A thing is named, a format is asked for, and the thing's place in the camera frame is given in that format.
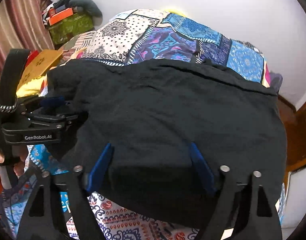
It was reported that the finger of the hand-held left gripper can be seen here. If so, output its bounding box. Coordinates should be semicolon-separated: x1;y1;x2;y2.
39;95;68;109
25;111;89;128

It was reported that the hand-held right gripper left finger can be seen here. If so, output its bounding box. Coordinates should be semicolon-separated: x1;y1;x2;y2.
16;142;114;240

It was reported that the yellow printed cloth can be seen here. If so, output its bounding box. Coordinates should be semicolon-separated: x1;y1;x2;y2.
16;49;64;98

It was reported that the grey cushion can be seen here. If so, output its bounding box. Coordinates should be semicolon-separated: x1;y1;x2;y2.
68;0;103;18

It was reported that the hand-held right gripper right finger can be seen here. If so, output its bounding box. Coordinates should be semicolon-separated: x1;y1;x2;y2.
189;142;284;240

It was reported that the black garment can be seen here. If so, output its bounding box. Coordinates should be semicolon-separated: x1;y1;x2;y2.
46;59;289;230

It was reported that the black white braided cord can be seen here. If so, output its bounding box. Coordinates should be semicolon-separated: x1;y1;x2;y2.
0;96;17;113

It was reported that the striped brown curtain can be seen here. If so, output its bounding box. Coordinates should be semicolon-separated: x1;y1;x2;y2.
0;0;56;98

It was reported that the orange box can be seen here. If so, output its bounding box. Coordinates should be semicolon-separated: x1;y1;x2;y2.
47;7;74;26

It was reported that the wooden door frame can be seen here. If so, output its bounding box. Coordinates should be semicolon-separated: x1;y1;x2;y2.
278;94;306;173

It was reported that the patchwork printed bedspread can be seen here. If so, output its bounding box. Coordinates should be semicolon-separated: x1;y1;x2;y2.
3;9;287;240

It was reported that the purple grey backpack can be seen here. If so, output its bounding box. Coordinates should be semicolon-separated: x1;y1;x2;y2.
269;72;284;92

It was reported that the yellow pillow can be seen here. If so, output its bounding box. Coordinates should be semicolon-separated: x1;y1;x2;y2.
165;6;188;15

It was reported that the person's left hand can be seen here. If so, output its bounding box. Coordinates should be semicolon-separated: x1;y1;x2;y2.
0;144;29;178

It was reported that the green patterned box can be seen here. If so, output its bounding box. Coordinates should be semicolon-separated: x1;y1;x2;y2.
48;14;94;45

